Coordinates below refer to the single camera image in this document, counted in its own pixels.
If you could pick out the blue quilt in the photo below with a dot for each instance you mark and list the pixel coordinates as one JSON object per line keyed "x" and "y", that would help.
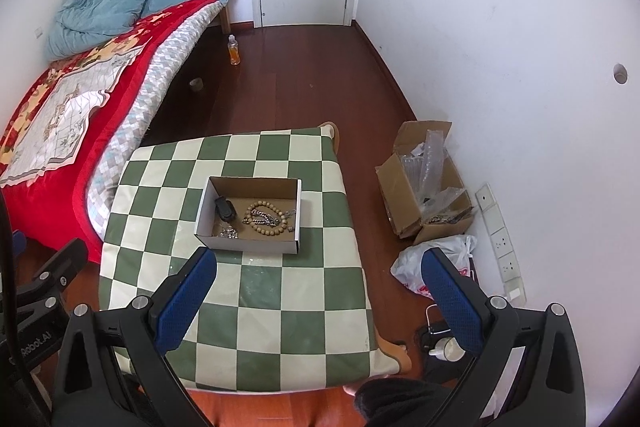
{"x": 100, "y": 7}

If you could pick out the orange drink bottle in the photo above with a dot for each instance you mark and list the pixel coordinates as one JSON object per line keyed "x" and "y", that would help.
{"x": 234, "y": 53}

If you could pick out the bed with red blanket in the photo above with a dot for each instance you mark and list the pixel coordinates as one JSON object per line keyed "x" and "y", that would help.
{"x": 50, "y": 207}

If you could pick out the small cup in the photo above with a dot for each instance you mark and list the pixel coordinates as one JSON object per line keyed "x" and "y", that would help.
{"x": 195, "y": 84}

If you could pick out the white cardboard box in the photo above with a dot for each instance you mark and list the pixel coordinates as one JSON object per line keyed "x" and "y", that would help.
{"x": 240, "y": 246}

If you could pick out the clear bubble wrap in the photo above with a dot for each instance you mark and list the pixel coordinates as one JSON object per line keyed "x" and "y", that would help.
{"x": 432, "y": 157}

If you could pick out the white printed plastic bag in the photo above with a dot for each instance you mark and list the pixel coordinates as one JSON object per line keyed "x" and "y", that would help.
{"x": 407, "y": 267}

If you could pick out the row of wall sockets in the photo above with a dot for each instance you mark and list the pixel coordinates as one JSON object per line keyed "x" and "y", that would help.
{"x": 500, "y": 237}

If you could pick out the green checkered tablecloth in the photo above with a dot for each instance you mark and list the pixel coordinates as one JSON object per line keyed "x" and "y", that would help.
{"x": 280, "y": 307}

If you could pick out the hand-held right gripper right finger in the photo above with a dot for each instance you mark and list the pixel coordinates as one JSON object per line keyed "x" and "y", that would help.
{"x": 450, "y": 297}

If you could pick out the wooden bed leg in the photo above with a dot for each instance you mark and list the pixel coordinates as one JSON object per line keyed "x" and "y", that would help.
{"x": 226, "y": 19}

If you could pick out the black wristband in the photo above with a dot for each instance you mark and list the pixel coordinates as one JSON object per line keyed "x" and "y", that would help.
{"x": 224, "y": 209}

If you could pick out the black and white floor object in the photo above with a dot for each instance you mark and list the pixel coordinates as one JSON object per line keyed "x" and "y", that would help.
{"x": 442, "y": 347}

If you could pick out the white charger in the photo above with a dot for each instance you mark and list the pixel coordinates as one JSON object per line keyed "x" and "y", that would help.
{"x": 515, "y": 294}

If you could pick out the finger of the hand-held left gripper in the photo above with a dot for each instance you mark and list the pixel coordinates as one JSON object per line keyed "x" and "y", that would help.
{"x": 18, "y": 243}
{"x": 62, "y": 264}

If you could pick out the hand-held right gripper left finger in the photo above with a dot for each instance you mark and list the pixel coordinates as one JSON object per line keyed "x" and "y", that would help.
{"x": 184, "y": 294}

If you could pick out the brown cardboard box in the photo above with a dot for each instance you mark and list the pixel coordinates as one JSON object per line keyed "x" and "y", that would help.
{"x": 395, "y": 192}

